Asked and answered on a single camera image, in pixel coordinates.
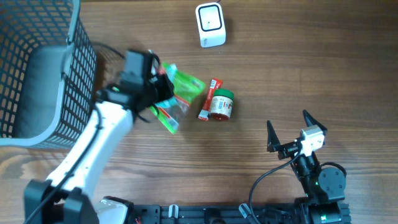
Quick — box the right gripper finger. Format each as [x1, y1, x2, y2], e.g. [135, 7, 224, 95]
[267, 120, 280, 152]
[302, 110, 328, 135]

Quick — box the green candy bag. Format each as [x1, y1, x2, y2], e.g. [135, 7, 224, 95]
[150, 68, 205, 134]

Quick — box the red stick sachet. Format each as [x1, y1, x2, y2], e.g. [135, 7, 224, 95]
[198, 78, 223, 121]

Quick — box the green lidded white jar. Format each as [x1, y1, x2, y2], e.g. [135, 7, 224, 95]
[210, 88, 234, 121]

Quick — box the red teal snack packet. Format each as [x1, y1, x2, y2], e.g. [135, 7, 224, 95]
[155, 62, 178, 109]

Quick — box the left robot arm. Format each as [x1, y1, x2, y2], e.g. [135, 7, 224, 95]
[24, 50, 174, 223]

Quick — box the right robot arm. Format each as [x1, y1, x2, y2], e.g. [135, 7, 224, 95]
[264, 110, 351, 224]

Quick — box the white barcode scanner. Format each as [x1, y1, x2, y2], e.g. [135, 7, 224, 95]
[195, 2, 226, 48]

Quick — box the grey plastic mesh basket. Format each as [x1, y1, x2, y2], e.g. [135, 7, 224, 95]
[1, 0, 97, 149]

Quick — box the black right camera cable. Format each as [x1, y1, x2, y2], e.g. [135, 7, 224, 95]
[248, 148, 302, 224]

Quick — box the black camera cable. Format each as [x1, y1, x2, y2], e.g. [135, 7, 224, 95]
[24, 42, 127, 224]
[248, 148, 302, 224]

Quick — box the black left camera cable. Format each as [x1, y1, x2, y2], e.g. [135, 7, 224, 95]
[24, 42, 127, 224]

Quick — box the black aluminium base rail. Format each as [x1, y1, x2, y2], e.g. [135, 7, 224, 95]
[127, 203, 352, 224]

